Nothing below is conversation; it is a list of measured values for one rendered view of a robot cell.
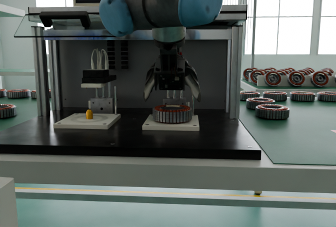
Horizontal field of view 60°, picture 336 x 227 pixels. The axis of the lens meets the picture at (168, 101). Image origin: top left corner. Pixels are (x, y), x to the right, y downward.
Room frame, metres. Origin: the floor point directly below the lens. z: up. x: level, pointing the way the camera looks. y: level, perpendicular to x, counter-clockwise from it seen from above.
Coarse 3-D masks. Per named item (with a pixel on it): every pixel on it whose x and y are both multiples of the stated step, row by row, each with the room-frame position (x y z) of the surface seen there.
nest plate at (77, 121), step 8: (64, 120) 0.80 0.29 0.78; (72, 120) 0.80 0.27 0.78; (80, 120) 0.80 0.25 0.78; (88, 120) 0.80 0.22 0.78; (96, 120) 0.80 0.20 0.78; (104, 120) 0.80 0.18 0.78; (112, 120) 0.81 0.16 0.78; (80, 128) 0.76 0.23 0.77; (88, 128) 0.76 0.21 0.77; (96, 128) 0.76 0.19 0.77; (104, 128) 0.75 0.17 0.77
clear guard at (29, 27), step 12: (24, 24) 0.71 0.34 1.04; (36, 24) 0.71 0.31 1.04; (60, 24) 0.71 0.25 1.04; (72, 24) 0.70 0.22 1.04; (96, 24) 0.70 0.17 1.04; (24, 36) 0.68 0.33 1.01; (36, 36) 0.68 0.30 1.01; (48, 36) 0.68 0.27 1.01; (60, 36) 0.68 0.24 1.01; (72, 36) 0.68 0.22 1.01; (84, 36) 0.68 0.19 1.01; (96, 36) 0.67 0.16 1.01; (108, 36) 0.67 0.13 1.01
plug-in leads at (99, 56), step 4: (96, 48) 0.99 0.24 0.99; (92, 52) 0.97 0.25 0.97; (96, 52) 0.99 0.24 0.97; (104, 52) 0.97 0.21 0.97; (100, 56) 0.96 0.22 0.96; (92, 60) 0.96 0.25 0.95; (100, 60) 0.95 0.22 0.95; (92, 64) 0.96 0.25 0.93; (100, 64) 0.95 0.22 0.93; (104, 64) 0.96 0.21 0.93; (108, 64) 0.98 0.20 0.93; (92, 68) 0.96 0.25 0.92; (100, 68) 0.95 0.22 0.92
